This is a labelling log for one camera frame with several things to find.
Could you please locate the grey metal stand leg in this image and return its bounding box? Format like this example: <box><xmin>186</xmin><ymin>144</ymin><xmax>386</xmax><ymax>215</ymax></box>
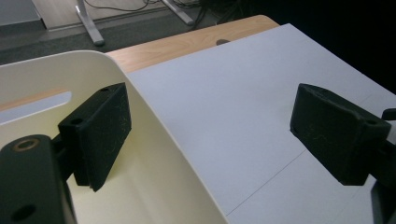
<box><xmin>162</xmin><ymin>0</ymin><xmax>195</xmax><ymax>26</ymax></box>
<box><xmin>74</xmin><ymin>0</ymin><xmax>106</xmax><ymax>48</ymax></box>

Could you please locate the bundle of black cables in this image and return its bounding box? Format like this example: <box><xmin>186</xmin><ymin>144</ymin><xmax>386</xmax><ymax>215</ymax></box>
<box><xmin>186</xmin><ymin>0</ymin><xmax>253</xmax><ymax>29</ymax></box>

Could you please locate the black cable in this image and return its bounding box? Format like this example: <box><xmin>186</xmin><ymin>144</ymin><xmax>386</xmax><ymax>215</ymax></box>
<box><xmin>83</xmin><ymin>0</ymin><xmax>163</xmax><ymax>13</ymax></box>

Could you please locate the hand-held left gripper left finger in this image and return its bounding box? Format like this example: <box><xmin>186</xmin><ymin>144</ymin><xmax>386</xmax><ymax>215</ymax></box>
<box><xmin>57</xmin><ymin>81</ymin><xmax>133</xmax><ymax>192</ymax></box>

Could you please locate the grey cabinet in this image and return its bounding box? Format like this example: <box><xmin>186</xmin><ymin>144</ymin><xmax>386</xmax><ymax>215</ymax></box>
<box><xmin>0</xmin><ymin>0</ymin><xmax>43</xmax><ymax>28</ymax></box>

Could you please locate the cream plastic basket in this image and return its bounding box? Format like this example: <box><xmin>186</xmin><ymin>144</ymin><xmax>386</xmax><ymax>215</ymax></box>
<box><xmin>0</xmin><ymin>49</ymin><xmax>230</xmax><ymax>224</ymax></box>

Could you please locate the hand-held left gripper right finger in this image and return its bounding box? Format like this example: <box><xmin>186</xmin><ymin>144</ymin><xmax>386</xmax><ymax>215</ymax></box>
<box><xmin>289</xmin><ymin>82</ymin><xmax>392</xmax><ymax>187</ymax></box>

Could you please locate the white table cover sheet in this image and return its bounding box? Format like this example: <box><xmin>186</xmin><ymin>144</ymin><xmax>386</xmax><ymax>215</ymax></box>
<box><xmin>127</xmin><ymin>22</ymin><xmax>396</xmax><ymax>224</ymax></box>

